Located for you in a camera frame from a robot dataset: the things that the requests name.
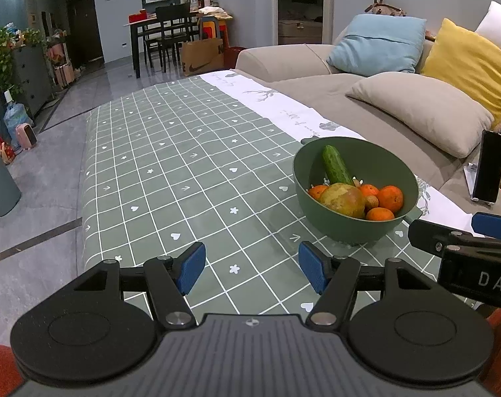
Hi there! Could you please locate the bed with light bedding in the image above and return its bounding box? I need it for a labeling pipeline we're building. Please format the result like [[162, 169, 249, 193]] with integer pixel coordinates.
[[278, 17, 324, 45]]

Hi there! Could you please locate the black dining table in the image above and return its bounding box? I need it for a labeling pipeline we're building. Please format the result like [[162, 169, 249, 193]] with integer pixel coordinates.
[[124, 16, 202, 79]]

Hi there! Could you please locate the beige pillow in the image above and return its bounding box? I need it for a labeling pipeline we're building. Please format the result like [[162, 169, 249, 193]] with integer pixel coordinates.
[[345, 71, 495, 158]]

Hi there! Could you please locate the green strainer bowl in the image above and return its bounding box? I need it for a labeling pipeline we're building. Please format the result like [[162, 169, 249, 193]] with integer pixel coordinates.
[[292, 136, 421, 244]]

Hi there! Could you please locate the yellow pillow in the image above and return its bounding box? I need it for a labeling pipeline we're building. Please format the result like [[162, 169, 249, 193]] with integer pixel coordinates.
[[420, 19, 501, 128]]

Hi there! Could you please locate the white pillow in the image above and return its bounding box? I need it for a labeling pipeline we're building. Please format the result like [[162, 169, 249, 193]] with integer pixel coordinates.
[[476, 1, 501, 43]]

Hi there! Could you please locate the green checked tablecloth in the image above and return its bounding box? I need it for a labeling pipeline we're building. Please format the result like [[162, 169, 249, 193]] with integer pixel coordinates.
[[81, 70, 483, 324]]

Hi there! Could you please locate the beige sofa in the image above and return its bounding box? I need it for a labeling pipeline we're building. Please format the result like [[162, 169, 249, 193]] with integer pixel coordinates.
[[235, 29, 501, 218]]

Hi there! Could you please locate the yellow-green mango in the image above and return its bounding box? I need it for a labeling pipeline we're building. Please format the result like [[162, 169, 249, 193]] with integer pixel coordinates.
[[320, 183, 367, 219]]

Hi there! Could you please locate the black smartphone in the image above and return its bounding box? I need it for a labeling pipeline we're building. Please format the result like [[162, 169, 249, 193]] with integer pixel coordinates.
[[472, 130, 501, 203]]

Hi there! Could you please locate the brown paper bag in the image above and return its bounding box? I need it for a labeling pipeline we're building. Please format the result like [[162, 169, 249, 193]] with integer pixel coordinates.
[[181, 38, 225, 76]]

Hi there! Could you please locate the blue water bottle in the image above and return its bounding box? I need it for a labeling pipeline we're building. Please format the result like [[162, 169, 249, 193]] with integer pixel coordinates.
[[3, 101, 32, 142]]

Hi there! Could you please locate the pink space heater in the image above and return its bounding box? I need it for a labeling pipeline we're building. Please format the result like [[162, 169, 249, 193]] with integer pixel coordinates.
[[16, 123, 38, 150]]

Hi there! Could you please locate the green cucumber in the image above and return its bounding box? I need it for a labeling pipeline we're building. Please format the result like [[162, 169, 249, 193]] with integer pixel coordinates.
[[322, 145, 356, 187]]

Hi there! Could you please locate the cluttered storage rack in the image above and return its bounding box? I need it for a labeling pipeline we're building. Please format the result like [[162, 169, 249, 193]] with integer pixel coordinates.
[[45, 29, 76, 88]]

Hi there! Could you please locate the grey trash bin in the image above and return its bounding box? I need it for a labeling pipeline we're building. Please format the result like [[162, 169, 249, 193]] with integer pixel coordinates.
[[0, 145, 23, 218]]

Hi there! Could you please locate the white phone stand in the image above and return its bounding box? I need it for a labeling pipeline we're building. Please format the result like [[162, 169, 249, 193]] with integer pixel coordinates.
[[463, 163, 498, 206]]

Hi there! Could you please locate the grey drawer cabinet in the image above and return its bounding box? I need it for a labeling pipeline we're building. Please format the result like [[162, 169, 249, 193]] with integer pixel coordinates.
[[12, 43, 55, 117]]

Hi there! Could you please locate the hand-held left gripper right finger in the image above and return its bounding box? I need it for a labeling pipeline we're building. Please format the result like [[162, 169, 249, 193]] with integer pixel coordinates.
[[298, 241, 435, 327]]

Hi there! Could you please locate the leafy green plant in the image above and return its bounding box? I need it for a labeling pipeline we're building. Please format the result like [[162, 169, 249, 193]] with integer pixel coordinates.
[[0, 27, 44, 97]]

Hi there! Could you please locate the red toy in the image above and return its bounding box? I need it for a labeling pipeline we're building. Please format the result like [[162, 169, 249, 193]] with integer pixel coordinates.
[[0, 133, 16, 165]]

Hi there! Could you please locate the brown handbag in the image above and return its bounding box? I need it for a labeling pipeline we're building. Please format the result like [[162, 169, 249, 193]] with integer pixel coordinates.
[[366, 0, 407, 17]]

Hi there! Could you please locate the blue pillow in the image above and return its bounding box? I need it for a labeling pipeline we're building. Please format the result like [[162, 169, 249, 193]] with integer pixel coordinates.
[[326, 14, 427, 77]]

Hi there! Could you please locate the black dining chair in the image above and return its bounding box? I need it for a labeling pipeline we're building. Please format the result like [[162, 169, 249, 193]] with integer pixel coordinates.
[[155, 5, 194, 64]]

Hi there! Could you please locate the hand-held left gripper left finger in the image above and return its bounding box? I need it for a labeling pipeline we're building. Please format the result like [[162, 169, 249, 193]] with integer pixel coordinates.
[[74, 242, 207, 327]]

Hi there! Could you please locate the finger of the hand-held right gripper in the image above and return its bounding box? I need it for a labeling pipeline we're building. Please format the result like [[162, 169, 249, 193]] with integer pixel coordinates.
[[472, 212, 501, 239], [408, 218, 483, 258]]

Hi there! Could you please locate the red yellow stool stack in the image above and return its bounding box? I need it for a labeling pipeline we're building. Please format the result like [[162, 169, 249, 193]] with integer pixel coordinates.
[[198, 16, 228, 59]]

